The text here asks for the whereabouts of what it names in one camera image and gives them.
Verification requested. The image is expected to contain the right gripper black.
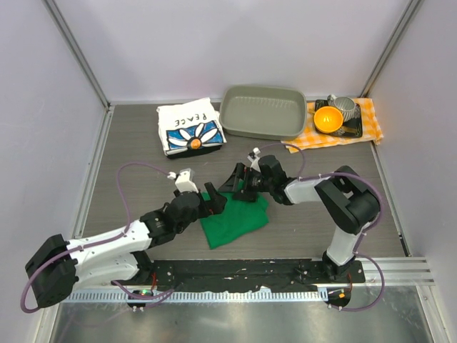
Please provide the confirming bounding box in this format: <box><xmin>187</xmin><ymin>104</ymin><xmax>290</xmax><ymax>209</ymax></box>
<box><xmin>219</xmin><ymin>163</ymin><xmax>273</xmax><ymax>202</ymax></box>

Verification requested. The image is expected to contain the grey plastic tray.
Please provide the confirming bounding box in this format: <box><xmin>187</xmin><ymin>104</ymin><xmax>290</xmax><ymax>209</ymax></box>
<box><xmin>219</xmin><ymin>85</ymin><xmax>308</xmax><ymax>141</ymax></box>

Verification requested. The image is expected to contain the orange bowl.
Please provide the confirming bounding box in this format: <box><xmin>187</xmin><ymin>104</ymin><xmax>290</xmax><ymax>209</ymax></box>
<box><xmin>313</xmin><ymin>106</ymin><xmax>343</xmax><ymax>134</ymax></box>

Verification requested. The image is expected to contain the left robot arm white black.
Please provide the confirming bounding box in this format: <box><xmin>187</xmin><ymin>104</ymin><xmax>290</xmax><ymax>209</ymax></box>
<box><xmin>20</xmin><ymin>182</ymin><xmax>227</xmax><ymax>313</ymax></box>

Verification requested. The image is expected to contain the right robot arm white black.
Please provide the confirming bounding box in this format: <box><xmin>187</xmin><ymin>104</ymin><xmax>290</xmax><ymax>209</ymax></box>
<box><xmin>219</xmin><ymin>155</ymin><xmax>383</xmax><ymax>282</ymax></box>

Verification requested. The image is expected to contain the black folded t shirt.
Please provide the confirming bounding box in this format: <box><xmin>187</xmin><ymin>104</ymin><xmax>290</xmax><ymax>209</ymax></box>
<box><xmin>163</xmin><ymin>144</ymin><xmax>225</xmax><ymax>160</ymax></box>

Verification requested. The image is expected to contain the white folded daisy t shirt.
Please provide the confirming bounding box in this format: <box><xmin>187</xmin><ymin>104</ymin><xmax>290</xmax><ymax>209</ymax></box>
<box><xmin>156</xmin><ymin>98</ymin><xmax>226</xmax><ymax>149</ymax></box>

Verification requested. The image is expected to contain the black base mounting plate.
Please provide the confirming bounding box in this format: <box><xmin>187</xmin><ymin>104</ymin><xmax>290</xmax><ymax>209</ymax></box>
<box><xmin>110</xmin><ymin>257</ymin><xmax>366</xmax><ymax>292</ymax></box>

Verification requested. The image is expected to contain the black floral square plate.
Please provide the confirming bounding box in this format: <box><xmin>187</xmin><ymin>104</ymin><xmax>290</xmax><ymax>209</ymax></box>
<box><xmin>314</xmin><ymin>104</ymin><xmax>363</xmax><ymax>138</ymax></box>

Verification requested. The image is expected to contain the grey striped mug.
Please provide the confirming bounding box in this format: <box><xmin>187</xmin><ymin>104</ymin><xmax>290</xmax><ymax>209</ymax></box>
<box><xmin>327</xmin><ymin>94</ymin><xmax>361</xmax><ymax>121</ymax></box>

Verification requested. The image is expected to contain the orange checkered cloth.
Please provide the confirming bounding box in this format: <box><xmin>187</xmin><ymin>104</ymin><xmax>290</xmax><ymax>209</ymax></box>
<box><xmin>282</xmin><ymin>98</ymin><xmax>383</xmax><ymax>150</ymax></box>

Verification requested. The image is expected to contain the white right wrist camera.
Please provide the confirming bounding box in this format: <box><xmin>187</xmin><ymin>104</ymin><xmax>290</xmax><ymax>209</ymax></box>
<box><xmin>247</xmin><ymin>147</ymin><xmax>261</xmax><ymax>173</ymax></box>

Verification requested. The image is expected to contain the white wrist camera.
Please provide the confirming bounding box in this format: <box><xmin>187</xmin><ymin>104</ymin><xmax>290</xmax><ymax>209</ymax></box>
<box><xmin>167</xmin><ymin>168</ymin><xmax>199</xmax><ymax>193</ymax></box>
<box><xmin>247</xmin><ymin>147</ymin><xmax>261</xmax><ymax>173</ymax></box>

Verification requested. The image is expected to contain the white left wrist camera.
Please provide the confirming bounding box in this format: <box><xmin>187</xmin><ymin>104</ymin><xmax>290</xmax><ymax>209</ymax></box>
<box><xmin>167</xmin><ymin>168</ymin><xmax>199</xmax><ymax>193</ymax></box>

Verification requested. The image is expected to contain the slotted cable duct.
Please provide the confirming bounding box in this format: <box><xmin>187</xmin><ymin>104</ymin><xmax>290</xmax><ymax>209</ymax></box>
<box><xmin>63</xmin><ymin>287</ymin><xmax>328</xmax><ymax>304</ymax></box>

